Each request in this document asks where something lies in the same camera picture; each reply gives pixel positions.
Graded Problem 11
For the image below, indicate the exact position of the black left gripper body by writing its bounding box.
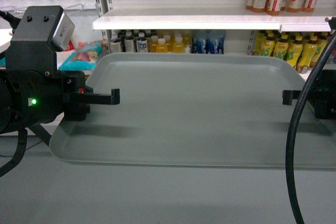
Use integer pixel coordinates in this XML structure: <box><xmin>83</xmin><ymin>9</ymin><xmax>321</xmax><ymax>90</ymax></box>
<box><xmin>61</xmin><ymin>71</ymin><xmax>93</xmax><ymax>122</ymax></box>

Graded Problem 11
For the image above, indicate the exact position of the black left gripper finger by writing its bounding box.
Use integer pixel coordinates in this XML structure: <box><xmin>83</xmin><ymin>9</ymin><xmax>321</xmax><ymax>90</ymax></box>
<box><xmin>68</xmin><ymin>89</ymin><xmax>120</xmax><ymax>105</ymax></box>

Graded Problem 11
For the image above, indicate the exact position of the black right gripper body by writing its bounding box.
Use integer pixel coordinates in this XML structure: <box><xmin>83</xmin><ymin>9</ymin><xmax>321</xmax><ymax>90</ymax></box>
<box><xmin>308</xmin><ymin>69</ymin><xmax>335</xmax><ymax>120</ymax></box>

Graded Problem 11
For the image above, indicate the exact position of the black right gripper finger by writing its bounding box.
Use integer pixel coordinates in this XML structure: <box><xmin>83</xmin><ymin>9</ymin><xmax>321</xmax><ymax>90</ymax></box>
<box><xmin>282</xmin><ymin>90</ymin><xmax>301</xmax><ymax>105</ymax></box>

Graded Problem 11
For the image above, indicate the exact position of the grey rectangular serving tray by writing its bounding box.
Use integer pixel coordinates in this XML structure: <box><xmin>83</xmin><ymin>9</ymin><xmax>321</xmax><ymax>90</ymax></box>
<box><xmin>48</xmin><ymin>52</ymin><xmax>336</xmax><ymax>170</ymax></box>

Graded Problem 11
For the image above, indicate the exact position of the blue snack bag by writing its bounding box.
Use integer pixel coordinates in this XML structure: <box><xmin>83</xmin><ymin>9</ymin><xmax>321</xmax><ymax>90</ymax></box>
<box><xmin>58</xmin><ymin>40</ymin><xmax>106</xmax><ymax>71</ymax></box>

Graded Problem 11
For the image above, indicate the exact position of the yellow green tea bottle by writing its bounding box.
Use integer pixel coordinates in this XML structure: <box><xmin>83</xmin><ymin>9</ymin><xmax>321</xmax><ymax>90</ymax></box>
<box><xmin>273</xmin><ymin>36</ymin><xmax>289</xmax><ymax>60</ymax></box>

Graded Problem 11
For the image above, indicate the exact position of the dark tea bottle left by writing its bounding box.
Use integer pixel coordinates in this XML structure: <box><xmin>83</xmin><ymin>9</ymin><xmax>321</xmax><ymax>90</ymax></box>
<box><xmin>110</xmin><ymin>31</ymin><xmax>122</xmax><ymax>53</ymax></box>

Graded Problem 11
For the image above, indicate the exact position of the dark tea bottle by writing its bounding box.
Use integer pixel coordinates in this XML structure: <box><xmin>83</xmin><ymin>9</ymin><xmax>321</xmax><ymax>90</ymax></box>
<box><xmin>124</xmin><ymin>30</ymin><xmax>136</xmax><ymax>52</ymax></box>
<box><xmin>110</xmin><ymin>31</ymin><xmax>122</xmax><ymax>53</ymax></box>
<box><xmin>136</xmin><ymin>32</ymin><xmax>148</xmax><ymax>52</ymax></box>

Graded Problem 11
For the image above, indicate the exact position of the dark tea bottle middle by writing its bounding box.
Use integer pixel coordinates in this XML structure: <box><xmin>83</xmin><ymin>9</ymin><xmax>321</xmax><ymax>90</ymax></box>
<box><xmin>124</xmin><ymin>30</ymin><xmax>136</xmax><ymax>52</ymax></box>

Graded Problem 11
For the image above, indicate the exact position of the dark tea bottle right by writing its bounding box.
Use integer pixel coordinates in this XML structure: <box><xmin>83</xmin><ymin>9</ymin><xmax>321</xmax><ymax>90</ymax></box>
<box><xmin>136</xmin><ymin>32</ymin><xmax>148</xmax><ymax>52</ymax></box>

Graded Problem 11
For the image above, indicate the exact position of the yellow juice bottle front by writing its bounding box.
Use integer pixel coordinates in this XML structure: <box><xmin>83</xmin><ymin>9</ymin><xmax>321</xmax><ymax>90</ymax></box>
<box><xmin>156</xmin><ymin>38</ymin><xmax>168</xmax><ymax>53</ymax></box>

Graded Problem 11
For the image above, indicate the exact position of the yellow juice bottle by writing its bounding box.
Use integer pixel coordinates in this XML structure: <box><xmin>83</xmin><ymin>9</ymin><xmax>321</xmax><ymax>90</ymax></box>
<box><xmin>156</xmin><ymin>38</ymin><xmax>168</xmax><ymax>53</ymax></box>
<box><xmin>173</xmin><ymin>36</ymin><xmax>185</xmax><ymax>54</ymax></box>

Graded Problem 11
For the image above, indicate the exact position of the white upper store shelf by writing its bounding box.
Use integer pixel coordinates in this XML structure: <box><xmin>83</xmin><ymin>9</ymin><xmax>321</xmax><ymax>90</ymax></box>
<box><xmin>92</xmin><ymin>7</ymin><xmax>335</xmax><ymax>31</ymax></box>

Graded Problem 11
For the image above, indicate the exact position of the yellow juice bottle right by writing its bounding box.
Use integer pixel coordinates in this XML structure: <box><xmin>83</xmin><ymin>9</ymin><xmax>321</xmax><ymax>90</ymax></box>
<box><xmin>173</xmin><ymin>36</ymin><xmax>185</xmax><ymax>54</ymax></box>

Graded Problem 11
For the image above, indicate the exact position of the blue drink bottle right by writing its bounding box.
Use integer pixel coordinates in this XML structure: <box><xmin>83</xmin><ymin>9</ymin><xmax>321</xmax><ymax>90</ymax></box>
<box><xmin>208</xmin><ymin>30</ymin><xmax>226</xmax><ymax>55</ymax></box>

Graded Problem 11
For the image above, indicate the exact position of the blue drink bottle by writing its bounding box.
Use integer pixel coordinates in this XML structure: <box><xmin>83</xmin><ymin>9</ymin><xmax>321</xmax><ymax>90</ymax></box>
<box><xmin>193</xmin><ymin>30</ymin><xmax>208</xmax><ymax>54</ymax></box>
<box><xmin>208</xmin><ymin>30</ymin><xmax>226</xmax><ymax>55</ymax></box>

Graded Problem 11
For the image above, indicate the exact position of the blue drink bottle left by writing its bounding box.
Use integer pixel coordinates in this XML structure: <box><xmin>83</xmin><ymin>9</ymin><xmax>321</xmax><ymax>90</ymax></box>
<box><xmin>193</xmin><ymin>30</ymin><xmax>208</xmax><ymax>54</ymax></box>

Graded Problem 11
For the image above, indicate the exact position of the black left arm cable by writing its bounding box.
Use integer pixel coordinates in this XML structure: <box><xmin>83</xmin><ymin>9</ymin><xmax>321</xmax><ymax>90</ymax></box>
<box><xmin>0</xmin><ymin>126</ymin><xmax>28</xmax><ymax>178</ymax></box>

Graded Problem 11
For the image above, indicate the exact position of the thick black right cable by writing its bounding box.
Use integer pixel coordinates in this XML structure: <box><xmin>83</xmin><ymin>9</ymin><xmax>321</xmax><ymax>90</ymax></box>
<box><xmin>285</xmin><ymin>34</ymin><xmax>336</xmax><ymax>224</ymax></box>

